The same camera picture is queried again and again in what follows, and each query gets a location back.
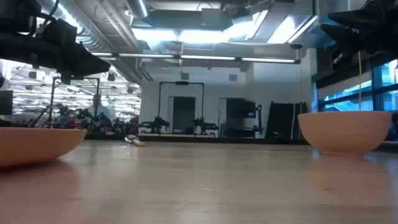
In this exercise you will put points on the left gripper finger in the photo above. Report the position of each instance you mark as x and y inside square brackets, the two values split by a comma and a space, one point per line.
[87, 70]
[85, 56]

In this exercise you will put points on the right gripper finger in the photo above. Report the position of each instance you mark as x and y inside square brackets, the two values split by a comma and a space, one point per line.
[348, 37]
[351, 17]

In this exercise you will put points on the orange plate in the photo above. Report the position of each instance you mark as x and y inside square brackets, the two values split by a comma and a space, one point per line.
[37, 144]

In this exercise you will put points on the peach bowl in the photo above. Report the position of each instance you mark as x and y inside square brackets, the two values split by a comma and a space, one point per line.
[345, 130]

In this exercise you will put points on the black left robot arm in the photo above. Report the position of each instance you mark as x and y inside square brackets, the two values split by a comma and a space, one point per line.
[12, 46]

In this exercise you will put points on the neighbour station robot arm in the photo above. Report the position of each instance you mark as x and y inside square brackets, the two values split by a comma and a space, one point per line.
[155, 124]
[205, 126]

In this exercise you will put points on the person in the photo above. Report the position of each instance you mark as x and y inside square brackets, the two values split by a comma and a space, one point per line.
[98, 109]

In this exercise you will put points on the blue-lit window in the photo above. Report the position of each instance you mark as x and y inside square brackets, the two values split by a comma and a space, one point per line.
[385, 74]

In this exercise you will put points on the cluttered robot workbench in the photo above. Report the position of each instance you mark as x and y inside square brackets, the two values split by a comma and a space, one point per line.
[77, 119]

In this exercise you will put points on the dark rectangular panel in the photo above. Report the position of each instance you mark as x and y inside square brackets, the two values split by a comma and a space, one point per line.
[6, 102]

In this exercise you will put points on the dark grey door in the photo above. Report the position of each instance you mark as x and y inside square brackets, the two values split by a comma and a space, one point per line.
[183, 115]

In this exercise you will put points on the black leaning panels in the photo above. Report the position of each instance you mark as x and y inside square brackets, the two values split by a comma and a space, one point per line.
[280, 119]

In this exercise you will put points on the long linear ceiling lamp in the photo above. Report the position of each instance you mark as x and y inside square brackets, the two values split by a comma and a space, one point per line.
[202, 58]

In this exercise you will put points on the black equipment cart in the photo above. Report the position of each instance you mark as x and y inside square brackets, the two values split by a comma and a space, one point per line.
[239, 112]

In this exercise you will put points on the silver spiral ventilation duct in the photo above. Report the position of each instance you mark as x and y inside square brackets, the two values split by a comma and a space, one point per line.
[93, 40]

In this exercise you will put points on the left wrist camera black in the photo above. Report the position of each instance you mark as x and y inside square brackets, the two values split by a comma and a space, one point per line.
[60, 32]

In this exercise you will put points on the smooth silver ventilation duct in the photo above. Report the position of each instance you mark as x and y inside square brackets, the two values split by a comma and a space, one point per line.
[138, 7]

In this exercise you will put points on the black gantry frame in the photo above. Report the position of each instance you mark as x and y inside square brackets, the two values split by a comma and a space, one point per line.
[182, 83]

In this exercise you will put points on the square wall vent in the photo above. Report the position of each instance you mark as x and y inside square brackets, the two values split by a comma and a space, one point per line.
[233, 77]
[185, 76]

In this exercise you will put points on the black aluminium table frame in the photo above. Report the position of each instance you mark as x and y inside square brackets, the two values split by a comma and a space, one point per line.
[217, 139]

